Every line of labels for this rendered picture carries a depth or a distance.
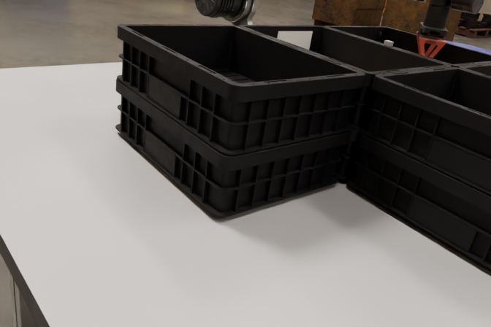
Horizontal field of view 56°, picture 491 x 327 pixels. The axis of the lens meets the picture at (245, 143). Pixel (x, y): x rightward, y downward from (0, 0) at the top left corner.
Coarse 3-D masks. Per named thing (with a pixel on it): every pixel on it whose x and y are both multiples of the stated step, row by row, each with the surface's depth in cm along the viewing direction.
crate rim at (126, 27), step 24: (120, 24) 91; (144, 24) 94; (168, 24) 98; (144, 48) 82; (168, 48) 78; (288, 48) 94; (192, 72) 71; (216, 72) 69; (360, 72) 82; (240, 96) 65; (264, 96) 67; (288, 96) 71
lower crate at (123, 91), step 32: (128, 96) 91; (128, 128) 96; (160, 128) 85; (160, 160) 85; (192, 160) 77; (224, 160) 69; (256, 160) 72; (288, 160) 78; (320, 160) 85; (192, 192) 78; (224, 192) 72; (256, 192) 77; (288, 192) 82
